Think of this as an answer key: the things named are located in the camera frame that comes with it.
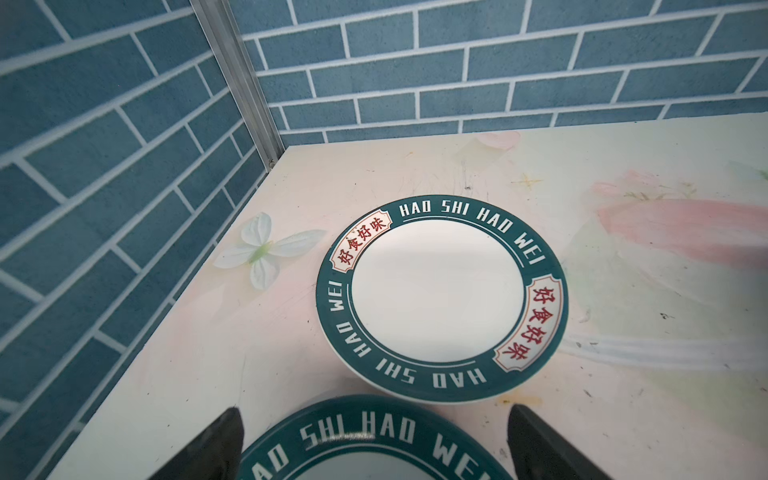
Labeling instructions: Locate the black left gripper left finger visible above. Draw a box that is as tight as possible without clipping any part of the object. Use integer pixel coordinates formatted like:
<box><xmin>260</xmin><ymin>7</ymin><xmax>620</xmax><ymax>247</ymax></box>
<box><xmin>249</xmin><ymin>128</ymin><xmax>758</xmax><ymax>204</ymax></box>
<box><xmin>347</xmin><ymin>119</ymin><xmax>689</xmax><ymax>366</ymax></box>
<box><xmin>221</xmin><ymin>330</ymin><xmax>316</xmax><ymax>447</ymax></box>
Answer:
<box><xmin>149</xmin><ymin>407</ymin><xmax>244</xmax><ymax>480</ymax></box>

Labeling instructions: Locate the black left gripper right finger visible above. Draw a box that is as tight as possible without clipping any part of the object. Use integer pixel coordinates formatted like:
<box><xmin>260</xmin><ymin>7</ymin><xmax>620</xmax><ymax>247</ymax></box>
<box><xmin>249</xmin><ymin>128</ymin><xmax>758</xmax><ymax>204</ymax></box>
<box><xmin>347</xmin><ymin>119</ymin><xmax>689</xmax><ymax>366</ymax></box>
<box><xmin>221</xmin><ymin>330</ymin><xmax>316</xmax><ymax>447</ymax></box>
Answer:
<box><xmin>507</xmin><ymin>404</ymin><xmax>610</xmax><ymax>480</ymax></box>

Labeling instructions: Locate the green-rimmed white plate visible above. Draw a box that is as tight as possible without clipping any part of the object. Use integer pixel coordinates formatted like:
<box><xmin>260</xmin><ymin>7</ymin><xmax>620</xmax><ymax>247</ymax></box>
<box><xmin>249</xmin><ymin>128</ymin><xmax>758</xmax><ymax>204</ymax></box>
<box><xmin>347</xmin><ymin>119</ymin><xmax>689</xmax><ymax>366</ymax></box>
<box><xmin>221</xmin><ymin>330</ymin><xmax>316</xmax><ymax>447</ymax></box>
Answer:
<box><xmin>315</xmin><ymin>194</ymin><xmax>569</xmax><ymax>404</ymax></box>
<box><xmin>237</xmin><ymin>395</ymin><xmax>511</xmax><ymax>479</ymax></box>

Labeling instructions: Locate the left aluminium corner post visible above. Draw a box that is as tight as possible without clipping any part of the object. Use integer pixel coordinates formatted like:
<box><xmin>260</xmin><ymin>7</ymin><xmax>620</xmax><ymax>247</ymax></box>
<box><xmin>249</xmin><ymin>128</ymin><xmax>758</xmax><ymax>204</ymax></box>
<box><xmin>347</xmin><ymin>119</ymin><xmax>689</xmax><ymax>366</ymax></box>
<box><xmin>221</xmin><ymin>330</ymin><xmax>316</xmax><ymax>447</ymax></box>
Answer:
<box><xmin>190</xmin><ymin>0</ymin><xmax>286</xmax><ymax>171</ymax></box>

